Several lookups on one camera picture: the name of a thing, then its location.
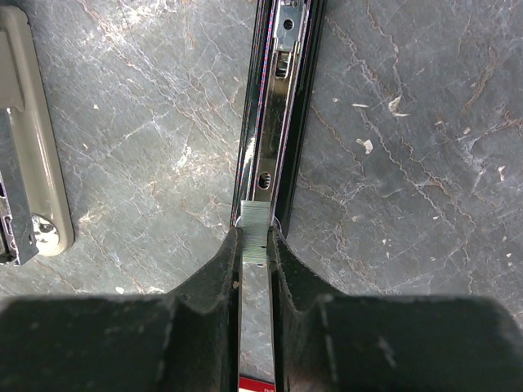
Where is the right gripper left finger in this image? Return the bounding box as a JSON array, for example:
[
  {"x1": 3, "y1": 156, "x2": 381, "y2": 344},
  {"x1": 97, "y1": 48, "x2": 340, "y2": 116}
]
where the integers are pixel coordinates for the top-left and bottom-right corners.
[{"x1": 1, "y1": 228, "x2": 243, "y2": 391}]

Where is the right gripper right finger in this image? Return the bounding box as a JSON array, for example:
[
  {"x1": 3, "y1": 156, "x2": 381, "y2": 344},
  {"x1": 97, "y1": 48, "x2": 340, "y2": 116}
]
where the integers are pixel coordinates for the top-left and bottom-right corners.
[{"x1": 267, "y1": 229, "x2": 522, "y2": 391}]

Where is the red white staple box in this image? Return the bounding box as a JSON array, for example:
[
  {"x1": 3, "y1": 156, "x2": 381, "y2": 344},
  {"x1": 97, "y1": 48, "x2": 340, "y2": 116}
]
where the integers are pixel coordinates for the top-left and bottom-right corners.
[{"x1": 239, "y1": 376, "x2": 275, "y2": 392}]

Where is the silver staple strip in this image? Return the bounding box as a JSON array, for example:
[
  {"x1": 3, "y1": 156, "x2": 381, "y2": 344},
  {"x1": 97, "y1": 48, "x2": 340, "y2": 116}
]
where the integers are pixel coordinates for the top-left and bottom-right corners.
[{"x1": 240, "y1": 200, "x2": 270, "y2": 265}]

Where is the silver and black stapler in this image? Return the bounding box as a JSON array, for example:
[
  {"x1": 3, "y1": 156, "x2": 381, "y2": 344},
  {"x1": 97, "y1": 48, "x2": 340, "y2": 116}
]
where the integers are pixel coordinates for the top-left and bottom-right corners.
[{"x1": 1, "y1": 5, "x2": 74, "y2": 266}]

